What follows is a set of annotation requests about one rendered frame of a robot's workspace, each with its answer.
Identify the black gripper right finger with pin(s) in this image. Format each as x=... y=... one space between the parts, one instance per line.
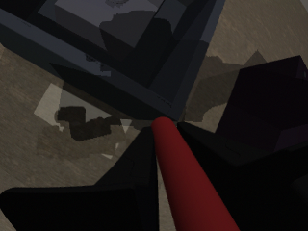
x=251 y=182

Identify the red peg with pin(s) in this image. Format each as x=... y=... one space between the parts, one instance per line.
x=192 y=199

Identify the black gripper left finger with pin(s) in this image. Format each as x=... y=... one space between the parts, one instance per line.
x=124 y=199

